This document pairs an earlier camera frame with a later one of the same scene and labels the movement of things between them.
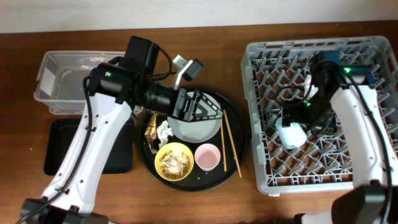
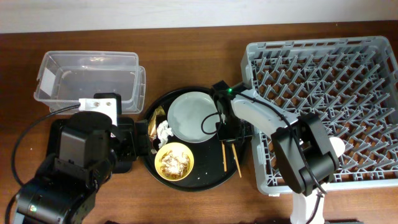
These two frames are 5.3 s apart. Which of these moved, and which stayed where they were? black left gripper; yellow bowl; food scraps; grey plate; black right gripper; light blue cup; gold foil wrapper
Moved: black left gripper; black right gripper; light blue cup
Stayed: grey plate; food scraps; yellow bowl; gold foil wrapper
